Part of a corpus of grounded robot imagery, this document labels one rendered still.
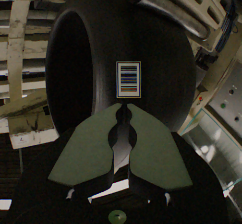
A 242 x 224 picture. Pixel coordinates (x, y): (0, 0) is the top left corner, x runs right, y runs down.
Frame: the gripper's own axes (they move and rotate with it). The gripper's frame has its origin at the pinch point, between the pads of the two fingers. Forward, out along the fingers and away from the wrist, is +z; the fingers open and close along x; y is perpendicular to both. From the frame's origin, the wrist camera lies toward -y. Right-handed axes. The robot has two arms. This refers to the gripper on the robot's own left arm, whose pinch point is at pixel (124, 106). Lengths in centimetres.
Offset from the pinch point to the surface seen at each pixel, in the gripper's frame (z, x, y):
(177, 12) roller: 25.7, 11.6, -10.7
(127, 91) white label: 12.7, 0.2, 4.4
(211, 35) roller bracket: 39.0, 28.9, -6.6
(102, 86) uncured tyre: 14.8, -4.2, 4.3
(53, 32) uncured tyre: 44, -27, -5
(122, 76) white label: 13.5, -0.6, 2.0
